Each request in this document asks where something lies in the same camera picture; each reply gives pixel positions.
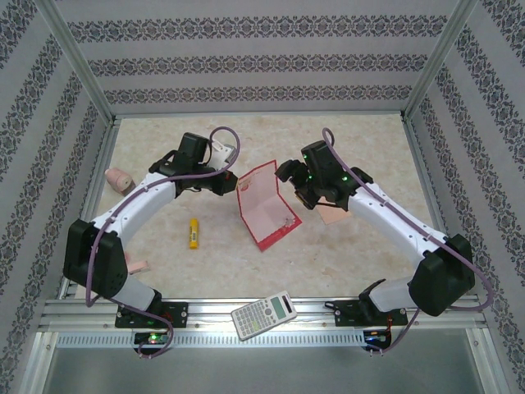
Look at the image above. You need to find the pink paper envelope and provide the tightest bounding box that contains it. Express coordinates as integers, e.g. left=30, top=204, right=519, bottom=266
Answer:
left=316, top=204, right=350, bottom=225

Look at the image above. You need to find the red and white letter card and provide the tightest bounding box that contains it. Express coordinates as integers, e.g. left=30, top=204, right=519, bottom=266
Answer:
left=236, top=160, right=304, bottom=251

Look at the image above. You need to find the pink pencil sharpener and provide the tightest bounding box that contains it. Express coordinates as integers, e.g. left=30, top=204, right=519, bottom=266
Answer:
left=104, top=167, right=137, bottom=195

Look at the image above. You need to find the grey scientific calculator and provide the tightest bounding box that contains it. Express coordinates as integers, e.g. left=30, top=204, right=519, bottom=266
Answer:
left=230, top=290, right=299, bottom=341

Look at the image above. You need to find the small pink stapler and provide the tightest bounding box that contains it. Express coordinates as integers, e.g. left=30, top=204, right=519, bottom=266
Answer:
left=125, top=259, right=151, bottom=275

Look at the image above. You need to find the grey metal shelf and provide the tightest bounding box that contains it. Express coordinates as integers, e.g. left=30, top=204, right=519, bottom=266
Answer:
left=40, top=347, right=485, bottom=394

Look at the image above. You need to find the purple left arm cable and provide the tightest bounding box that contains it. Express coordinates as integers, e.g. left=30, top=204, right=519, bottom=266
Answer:
left=84, top=126, right=241, bottom=360

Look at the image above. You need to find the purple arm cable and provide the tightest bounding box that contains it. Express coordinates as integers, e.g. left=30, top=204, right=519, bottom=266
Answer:
left=322, top=126, right=495, bottom=358
left=84, top=126, right=241, bottom=360

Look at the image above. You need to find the thin aluminium back rail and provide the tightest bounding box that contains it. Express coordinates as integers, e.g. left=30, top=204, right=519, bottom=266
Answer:
left=110, top=109, right=408, bottom=121

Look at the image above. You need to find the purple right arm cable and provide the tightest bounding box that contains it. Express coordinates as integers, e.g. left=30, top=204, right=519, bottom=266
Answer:
left=322, top=126, right=495, bottom=358

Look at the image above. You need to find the aluminium side rail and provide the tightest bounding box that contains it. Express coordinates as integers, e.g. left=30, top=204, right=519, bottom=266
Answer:
left=404, top=117, right=467, bottom=297
left=57, top=118, right=120, bottom=300

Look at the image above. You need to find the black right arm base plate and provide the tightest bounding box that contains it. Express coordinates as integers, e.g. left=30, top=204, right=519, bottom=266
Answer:
left=334, top=299, right=409, bottom=328

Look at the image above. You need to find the aluminium front rail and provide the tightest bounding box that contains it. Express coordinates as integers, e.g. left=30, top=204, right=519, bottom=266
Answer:
left=40, top=298, right=487, bottom=330

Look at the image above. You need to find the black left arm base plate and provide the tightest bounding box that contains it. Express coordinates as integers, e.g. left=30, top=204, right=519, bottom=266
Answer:
left=114, top=301, right=189, bottom=329

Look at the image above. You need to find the aluminium frame post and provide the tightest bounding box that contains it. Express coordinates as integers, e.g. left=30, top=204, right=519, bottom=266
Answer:
left=401, top=0, right=481, bottom=124
left=34, top=0, right=118, bottom=126

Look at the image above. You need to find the slotted metal cable tray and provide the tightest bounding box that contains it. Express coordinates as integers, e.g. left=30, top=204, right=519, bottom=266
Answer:
left=55, top=330, right=366, bottom=349

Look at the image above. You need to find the aluminium frame leg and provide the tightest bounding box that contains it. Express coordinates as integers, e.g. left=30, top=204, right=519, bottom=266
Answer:
left=467, top=328, right=508, bottom=394
left=16, top=331, right=57, bottom=394

